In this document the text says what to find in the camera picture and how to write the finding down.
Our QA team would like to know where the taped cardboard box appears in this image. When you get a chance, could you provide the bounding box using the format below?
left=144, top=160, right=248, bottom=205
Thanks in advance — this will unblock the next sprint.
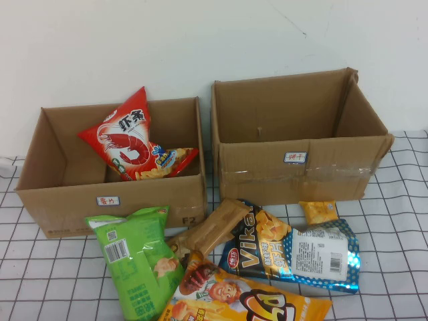
left=210, top=67, right=395, bottom=207

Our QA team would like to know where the small yellow snack packet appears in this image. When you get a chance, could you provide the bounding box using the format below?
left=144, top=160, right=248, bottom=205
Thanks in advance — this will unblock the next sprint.
left=298, top=199, right=338, bottom=225

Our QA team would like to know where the green potato chips bag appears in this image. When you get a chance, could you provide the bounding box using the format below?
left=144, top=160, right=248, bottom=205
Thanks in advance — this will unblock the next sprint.
left=84, top=206, right=187, bottom=321

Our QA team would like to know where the cardboard box with F2 print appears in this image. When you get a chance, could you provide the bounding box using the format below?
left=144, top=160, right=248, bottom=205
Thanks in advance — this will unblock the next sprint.
left=13, top=96, right=209, bottom=240

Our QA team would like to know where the brown wafer pack gold emblem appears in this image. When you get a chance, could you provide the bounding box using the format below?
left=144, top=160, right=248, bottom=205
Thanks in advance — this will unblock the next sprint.
left=165, top=227, right=201, bottom=261

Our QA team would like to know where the red shrimp stick snack bag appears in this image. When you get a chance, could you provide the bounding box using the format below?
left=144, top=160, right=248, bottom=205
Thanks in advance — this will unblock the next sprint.
left=77, top=86, right=161, bottom=181

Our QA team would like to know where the red crinkle fries snack bag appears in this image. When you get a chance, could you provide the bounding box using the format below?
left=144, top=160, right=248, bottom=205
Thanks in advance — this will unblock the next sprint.
left=136, top=146, right=200, bottom=181

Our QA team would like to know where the blue Vikar chips bag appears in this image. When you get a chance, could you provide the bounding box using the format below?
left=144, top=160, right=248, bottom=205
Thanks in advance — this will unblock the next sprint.
left=217, top=199, right=362, bottom=295

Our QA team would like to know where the yellow cartoon chef chips bag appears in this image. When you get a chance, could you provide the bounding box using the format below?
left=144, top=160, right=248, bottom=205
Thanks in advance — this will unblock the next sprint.
left=156, top=250, right=334, bottom=321

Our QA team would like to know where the white black checked tablecloth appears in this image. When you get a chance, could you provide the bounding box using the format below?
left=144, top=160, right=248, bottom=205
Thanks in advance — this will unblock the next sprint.
left=0, top=129, right=428, bottom=321

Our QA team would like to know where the plain brown wafer pack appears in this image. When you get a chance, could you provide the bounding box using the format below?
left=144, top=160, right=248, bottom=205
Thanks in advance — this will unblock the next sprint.
left=190, top=197, right=251, bottom=258

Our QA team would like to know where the white label sticker red writing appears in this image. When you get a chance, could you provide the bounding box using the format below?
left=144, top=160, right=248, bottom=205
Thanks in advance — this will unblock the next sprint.
left=96, top=195, right=121, bottom=207
left=284, top=152, right=308, bottom=165

